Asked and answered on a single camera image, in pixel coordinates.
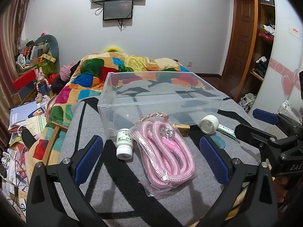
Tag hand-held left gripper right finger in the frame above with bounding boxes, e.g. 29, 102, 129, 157
198, 135, 279, 227

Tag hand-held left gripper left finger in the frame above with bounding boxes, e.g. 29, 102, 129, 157
26, 135, 105, 227

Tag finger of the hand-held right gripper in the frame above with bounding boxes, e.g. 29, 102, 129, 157
234, 123, 279, 151
252, 108, 287, 126

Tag person's right hand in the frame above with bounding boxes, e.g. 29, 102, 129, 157
275, 177, 290, 208

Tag teal round lid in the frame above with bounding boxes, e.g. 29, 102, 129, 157
209, 135, 225, 149

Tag white bag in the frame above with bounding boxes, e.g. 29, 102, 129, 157
239, 93, 258, 113

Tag green white slim carton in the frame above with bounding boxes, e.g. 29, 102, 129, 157
216, 124, 237, 139

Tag white tape roll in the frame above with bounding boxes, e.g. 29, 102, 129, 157
199, 115, 220, 134

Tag white pill bottle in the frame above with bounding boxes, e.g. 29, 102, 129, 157
116, 128, 133, 160

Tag wooden mallet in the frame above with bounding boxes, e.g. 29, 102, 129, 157
44, 120, 69, 166

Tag small wooden block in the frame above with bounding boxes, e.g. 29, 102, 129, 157
175, 124, 190, 137

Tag wooden wardrobe shelf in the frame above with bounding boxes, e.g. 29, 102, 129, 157
237, 0, 277, 104

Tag mirror door with pink hearts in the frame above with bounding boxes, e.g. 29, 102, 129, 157
246, 0, 303, 129

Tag pile of papers and books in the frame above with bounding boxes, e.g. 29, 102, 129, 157
0, 99, 49, 220

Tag clear plastic storage box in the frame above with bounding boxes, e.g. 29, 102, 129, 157
98, 71, 230, 139

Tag brown wooden door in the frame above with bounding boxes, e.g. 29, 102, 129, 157
221, 0, 256, 100

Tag blue white booklet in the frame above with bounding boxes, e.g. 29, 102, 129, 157
9, 101, 38, 126

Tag dark clothes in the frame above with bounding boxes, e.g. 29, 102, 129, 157
50, 74, 66, 93

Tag colourful patchwork blanket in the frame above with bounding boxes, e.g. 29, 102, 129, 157
25, 51, 210, 171

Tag pink knit hat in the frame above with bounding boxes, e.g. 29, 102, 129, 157
59, 63, 77, 81

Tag pink bunny figure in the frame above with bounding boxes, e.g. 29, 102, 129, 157
35, 67, 51, 95

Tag red box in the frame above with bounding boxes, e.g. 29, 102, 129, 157
12, 69, 39, 93

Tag yellow plush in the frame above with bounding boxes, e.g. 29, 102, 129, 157
103, 46, 124, 54

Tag patterned curtain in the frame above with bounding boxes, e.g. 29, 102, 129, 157
0, 0, 56, 129

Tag pink rope in plastic bag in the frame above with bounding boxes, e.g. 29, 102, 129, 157
131, 113, 197, 197

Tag small wall monitor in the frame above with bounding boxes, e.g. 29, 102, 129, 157
102, 0, 134, 21

